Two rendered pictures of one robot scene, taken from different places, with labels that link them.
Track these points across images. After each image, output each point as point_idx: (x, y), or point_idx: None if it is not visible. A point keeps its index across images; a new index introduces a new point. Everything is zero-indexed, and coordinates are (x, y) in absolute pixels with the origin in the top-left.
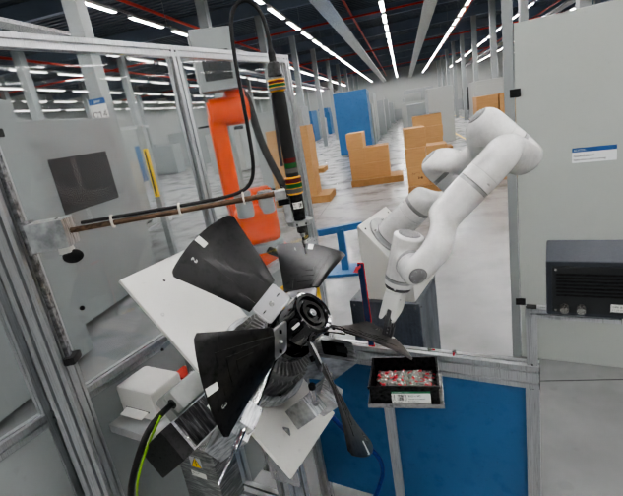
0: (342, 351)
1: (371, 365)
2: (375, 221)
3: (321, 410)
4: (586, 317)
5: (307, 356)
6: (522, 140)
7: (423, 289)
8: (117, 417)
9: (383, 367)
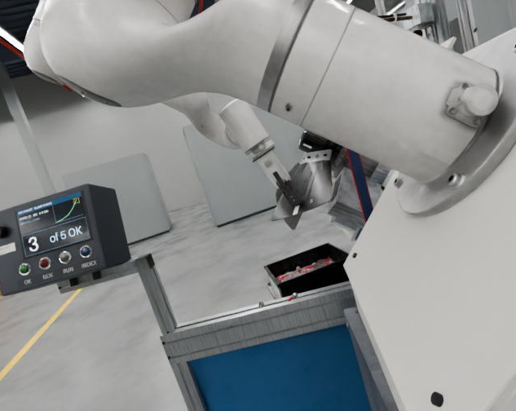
0: (332, 195)
1: (345, 251)
2: (489, 54)
3: (328, 207)
4: None
5: (337, 173)
6: None
7: (378, 360)
8: None
9: (344, 271)
